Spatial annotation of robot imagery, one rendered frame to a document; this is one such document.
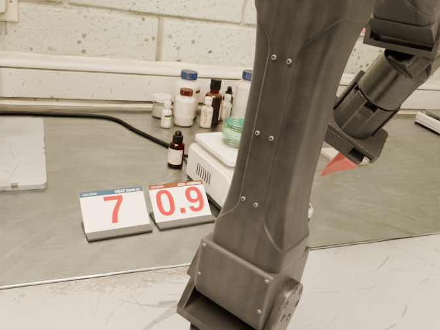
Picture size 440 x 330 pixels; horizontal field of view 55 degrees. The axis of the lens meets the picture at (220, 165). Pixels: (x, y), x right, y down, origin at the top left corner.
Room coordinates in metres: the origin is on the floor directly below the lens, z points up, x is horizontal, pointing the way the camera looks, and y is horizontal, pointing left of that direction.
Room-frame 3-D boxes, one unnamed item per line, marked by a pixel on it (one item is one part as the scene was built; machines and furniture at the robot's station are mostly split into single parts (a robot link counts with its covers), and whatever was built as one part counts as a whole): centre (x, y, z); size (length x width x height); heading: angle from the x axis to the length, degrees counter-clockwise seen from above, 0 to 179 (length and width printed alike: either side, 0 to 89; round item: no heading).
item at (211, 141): (0.67, -0.03, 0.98); 0.12 x 0.12 x 0.01; 35
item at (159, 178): (0.63, 0.08, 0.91); 0.06 x 0.06 x 0.02
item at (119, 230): (0.51, 0.13, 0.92); 0.09 x 0.06 x 0.04; 122
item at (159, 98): (1.01, 0.17, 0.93); 0.05 x 0.05 x 0.05
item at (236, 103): (0.67, -0.02, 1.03); 0.07 x 0.06 x 0.08; 84
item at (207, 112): (0.99, 0.05, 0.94); 0.03 x 0.03 x 0.07
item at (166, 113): (0.94, 0.14, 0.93); 0.02 x 0.02 x 0.06
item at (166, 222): (0.56, 0.05, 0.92); 0.09 x 0.06 x 0.04; 122
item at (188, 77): (1.04, 0.11, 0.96); 0.06 x 0.06 x 0.11
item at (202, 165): (0.65, -0.04, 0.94); 0.22 x 0.13 x 0.08; 35
